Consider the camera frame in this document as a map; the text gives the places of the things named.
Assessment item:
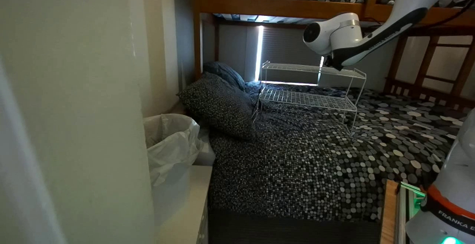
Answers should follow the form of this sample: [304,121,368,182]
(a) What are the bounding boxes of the wooden bunk bed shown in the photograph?
[191,0,475,244]

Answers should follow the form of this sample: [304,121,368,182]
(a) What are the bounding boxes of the dark blue pillow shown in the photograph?
[202,61,246,91]

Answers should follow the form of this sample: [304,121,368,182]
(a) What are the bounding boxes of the white wire mesh rack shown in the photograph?
[259,87,358,113]
[262,61,367,80]

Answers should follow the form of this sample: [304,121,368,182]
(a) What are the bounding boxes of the dotted black pillow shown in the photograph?
[177,72,260,141]

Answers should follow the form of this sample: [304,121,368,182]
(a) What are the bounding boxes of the white nightstand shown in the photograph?
[154,165,213,244]

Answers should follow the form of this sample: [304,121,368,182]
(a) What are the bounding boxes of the dotted black bedspread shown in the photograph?
[207,82,469,223]

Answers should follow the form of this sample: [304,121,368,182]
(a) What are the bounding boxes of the wooden bed ladder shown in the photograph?
[383,32,475,109]

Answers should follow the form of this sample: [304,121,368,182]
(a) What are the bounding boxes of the white wire shoe rack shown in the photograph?
[252,61,368,137]

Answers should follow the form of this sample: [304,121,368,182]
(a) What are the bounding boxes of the window with grey blind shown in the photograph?
[254,25,324,87]

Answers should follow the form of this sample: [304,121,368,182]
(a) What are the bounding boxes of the bin with white bag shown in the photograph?
[143,113,216,215]

